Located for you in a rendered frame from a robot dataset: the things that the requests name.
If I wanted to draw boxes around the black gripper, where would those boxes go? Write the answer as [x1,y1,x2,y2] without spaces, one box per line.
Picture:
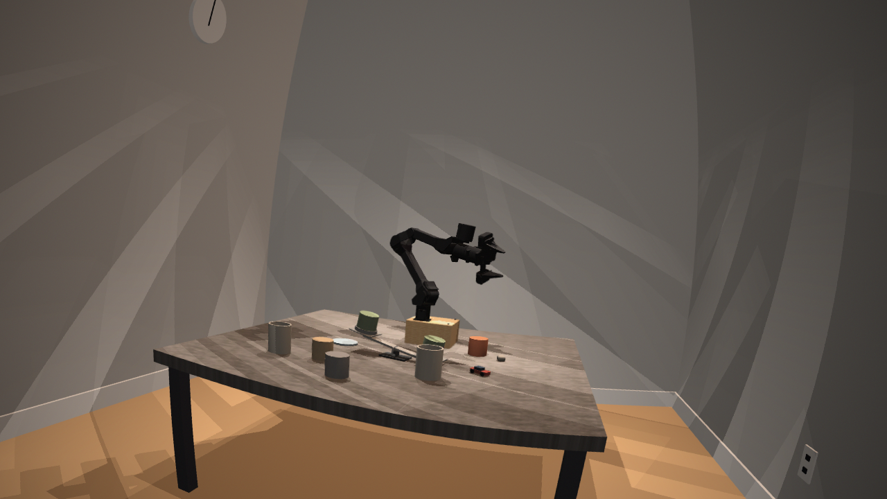
[464,232,505,285]

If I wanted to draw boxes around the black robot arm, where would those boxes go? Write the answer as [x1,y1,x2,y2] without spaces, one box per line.
[390,223,476,322]

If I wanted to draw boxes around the red toy car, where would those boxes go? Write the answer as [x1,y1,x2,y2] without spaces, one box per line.
[470,366,491,377]

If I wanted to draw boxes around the grey cylindrical cup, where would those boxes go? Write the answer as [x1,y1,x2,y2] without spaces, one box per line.
[415,344,444,380]
[268,322,292,355]

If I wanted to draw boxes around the dark grey cylinder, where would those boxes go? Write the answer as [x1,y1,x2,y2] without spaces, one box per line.
[324,351,350,379]

